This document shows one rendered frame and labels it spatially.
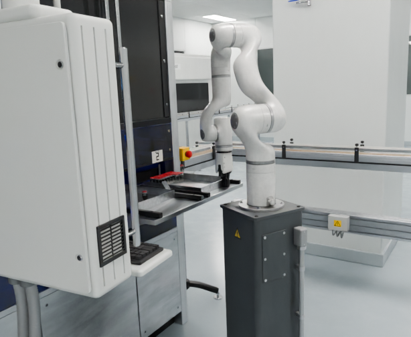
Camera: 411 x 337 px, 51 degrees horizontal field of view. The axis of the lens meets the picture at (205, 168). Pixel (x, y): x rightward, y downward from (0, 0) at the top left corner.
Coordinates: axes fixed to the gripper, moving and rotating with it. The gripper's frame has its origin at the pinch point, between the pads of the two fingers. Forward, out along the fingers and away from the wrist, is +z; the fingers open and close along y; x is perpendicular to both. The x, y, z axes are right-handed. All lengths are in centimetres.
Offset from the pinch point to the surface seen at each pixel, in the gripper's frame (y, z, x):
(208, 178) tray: -6.6, 0.0, -13.8
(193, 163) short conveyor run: -43, -1, -47
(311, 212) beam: -87, 36, 14
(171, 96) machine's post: -9, -43, -35
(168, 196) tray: 31.6, 0.4, -11.1
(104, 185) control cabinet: 96, -19, 17
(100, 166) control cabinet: 97, -24, 17
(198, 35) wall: -740, -194, -478
